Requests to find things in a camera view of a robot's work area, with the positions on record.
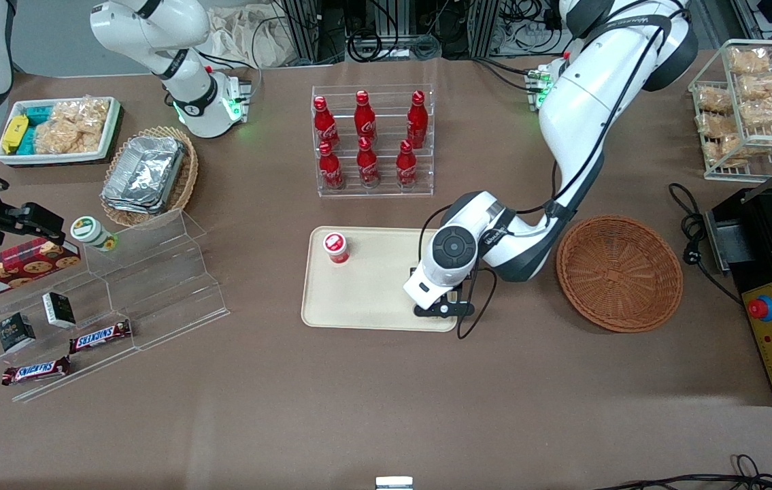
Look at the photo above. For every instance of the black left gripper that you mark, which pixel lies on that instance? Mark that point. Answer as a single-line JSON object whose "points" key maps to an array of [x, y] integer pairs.
{"points": [[413, 270]]}

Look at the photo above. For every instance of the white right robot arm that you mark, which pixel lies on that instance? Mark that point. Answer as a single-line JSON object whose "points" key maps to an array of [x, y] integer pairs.
{"points": [[147, 27]]}

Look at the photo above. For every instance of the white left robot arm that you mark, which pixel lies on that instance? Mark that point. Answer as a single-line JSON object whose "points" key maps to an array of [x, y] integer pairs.
{"points": [[583, 109]]}

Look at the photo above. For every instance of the beige plastic tray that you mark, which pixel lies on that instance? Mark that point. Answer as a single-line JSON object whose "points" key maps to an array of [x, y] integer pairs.
{"points": [[372, 292]]}

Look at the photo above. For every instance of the oval light wicker basket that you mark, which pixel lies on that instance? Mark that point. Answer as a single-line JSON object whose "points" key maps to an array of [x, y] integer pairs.
{"points": [[188, 177]]}

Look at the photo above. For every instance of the round brown wicker basket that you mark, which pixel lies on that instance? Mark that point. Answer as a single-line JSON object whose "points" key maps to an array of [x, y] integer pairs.
{"points": [[620, 272]]}

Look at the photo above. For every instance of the green lidded cup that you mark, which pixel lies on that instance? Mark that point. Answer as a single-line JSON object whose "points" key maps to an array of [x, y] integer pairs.
{"points": [[90, 231]]}

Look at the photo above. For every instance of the red tartan cookie box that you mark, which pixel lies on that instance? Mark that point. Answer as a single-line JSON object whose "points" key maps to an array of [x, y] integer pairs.
{"points": [[11, 269]]}

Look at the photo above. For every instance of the teal snack packet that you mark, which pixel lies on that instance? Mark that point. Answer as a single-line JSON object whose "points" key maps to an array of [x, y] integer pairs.
{"points": [[39, 114], [27, 141]]}

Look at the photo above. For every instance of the small black carton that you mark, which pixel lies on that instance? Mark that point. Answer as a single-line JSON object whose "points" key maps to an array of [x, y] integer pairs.
{"points": [[59, 309], [15, 332]]}

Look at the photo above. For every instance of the yellow snack packet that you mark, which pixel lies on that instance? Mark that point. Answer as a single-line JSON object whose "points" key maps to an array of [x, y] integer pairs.
{"points": [[14, 133]]}

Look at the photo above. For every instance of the clear bag of crackers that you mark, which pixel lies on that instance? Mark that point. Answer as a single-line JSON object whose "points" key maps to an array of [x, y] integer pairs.
{"points": [[73, 126]]}

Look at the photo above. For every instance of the aluminium foil container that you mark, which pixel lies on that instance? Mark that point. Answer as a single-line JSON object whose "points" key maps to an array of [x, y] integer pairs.
{"points": [[144, 173]]}

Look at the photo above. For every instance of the white rectangular snack bin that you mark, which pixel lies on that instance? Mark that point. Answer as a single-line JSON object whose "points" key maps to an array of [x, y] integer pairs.
{"points": [[110, 129]]}

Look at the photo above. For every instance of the brown chocolate bar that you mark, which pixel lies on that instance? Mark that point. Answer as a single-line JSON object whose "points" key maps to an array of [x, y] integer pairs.
{"points": [[100, 336], [35, 371]]}

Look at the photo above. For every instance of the red lidded cup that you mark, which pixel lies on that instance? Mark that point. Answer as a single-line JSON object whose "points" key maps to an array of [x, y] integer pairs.
{"points": [[335, 246]]}

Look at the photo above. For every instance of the clear acrylic stepped shelf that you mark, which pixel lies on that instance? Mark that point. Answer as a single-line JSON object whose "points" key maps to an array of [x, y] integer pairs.
{"points": [[154, 292]]}

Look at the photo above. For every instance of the red cola bottle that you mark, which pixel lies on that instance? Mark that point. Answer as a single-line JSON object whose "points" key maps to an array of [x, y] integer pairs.
{"points": [[367, 167], [324, 126], [330, 170], [406, 168], [417, 122], [364, 117]]}

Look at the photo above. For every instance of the small white box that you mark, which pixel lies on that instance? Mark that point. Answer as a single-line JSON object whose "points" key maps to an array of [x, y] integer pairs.
{"points": [[394, 483]]}

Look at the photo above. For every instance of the clear acrylic bottle rack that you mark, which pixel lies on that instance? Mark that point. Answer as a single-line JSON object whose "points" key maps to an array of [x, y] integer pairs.
{"points": [[386, 122]]}

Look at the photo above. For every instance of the beige cloth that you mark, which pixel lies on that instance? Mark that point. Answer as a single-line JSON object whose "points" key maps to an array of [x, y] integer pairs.
{"points": [[243, 37]]}

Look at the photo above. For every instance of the red emergency stop button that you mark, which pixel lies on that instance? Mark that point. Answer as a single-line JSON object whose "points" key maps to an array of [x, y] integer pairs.
{"points": [[761, 309]]}

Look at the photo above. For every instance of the clear bag of pastry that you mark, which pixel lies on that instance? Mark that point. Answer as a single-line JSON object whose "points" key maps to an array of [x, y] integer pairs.
{"points": [[717, 125], [749, 61], [765, 86], [713, 99], [722, 151], [768, 112]]}

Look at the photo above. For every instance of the black food warmer appliance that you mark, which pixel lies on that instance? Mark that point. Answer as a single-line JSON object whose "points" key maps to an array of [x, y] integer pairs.
{"points": [[763, 231]]}

